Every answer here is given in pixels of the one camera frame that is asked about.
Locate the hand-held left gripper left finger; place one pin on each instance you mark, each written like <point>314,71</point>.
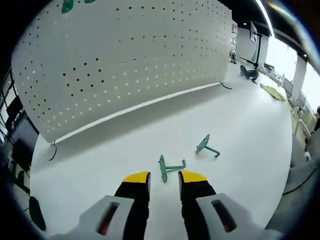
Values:
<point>107,215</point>

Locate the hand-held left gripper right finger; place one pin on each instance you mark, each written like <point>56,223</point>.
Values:
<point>220,217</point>

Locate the green metal hook assembly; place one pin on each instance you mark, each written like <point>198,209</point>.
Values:
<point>163,170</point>
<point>203,143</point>
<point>67,6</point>

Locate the white perforated mounting plate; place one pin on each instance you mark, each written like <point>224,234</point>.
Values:
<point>125,70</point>

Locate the black oval object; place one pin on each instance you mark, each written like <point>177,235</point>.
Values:
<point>37,212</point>

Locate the black computer tower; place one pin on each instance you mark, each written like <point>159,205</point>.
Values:
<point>22,155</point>

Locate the yellow cloth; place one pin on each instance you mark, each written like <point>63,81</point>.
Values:
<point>272,92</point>

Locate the row of office desks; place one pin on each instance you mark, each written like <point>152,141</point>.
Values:
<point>298,105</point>

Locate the black headset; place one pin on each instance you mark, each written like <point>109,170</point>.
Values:
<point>248,73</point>

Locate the green potted plant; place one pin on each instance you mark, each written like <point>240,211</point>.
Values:
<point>268,66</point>

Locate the black tripod stand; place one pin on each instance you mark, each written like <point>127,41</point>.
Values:
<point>258,50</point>

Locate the small white display panel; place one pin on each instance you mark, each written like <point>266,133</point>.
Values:
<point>253,31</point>

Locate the white ceiling light strip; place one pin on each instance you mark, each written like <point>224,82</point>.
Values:
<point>265,17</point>

